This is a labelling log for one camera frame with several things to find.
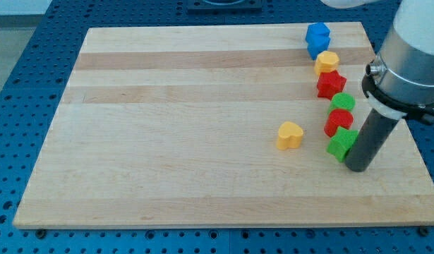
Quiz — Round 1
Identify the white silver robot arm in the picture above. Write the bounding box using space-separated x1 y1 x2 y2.
362 0 434 125

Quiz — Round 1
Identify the red circle block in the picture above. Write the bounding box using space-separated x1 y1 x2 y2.
324 109 354 137

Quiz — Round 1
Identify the red star block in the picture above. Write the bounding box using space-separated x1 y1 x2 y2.
317 70 346 99

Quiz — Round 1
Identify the green star block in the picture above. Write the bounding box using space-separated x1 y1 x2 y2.
326 127 358 162

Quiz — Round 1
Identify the green circle block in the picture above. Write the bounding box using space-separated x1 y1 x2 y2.
327 92 356 114

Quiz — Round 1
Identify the wooden board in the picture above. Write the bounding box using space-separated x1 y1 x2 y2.
13 23 434 229

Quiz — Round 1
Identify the yellow heart block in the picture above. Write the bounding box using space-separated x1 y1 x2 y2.
276 121 304 150

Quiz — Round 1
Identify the yellow hexagon block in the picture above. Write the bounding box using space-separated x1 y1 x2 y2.
314 51 340 76

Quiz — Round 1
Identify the blue block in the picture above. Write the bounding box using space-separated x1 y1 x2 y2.
305 23 331 60

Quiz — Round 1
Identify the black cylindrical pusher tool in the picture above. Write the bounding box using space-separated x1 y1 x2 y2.
344 109 399 172

